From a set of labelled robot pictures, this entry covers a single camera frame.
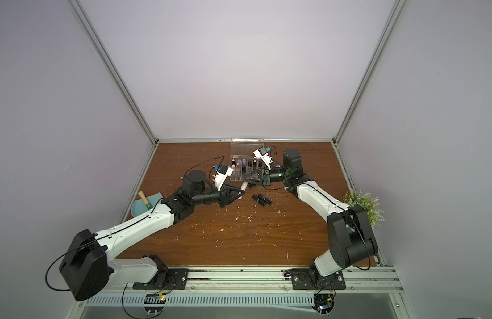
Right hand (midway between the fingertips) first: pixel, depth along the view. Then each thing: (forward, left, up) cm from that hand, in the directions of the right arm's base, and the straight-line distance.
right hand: (246, 176), depth 73 cm
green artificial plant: (-5, -48, -10) cm, 49 cm away
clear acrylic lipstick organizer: (+22, +4, -18) cm, 28 cm away
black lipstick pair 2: (+21, -2, -19) cm, 28 cm away
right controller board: (-36, -29, -28) cm, 54 cm away
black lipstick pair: (+22, +1, -20) cm, 29 cm away
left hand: (-5, +1, -3) cm, 6 cm away
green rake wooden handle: (+2, +51, -24) cm, 56 cm away
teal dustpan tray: (-1, +54, -25) cm, 60 cm away
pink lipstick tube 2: (+18, +6, -18) cm, 26 cm away
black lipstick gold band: (+22, +9, -18) cm, 29 cm away
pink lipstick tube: (-2, +1, -3) cm, 4 cm away
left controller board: (-38, +34, -29) cm, 58 cm away
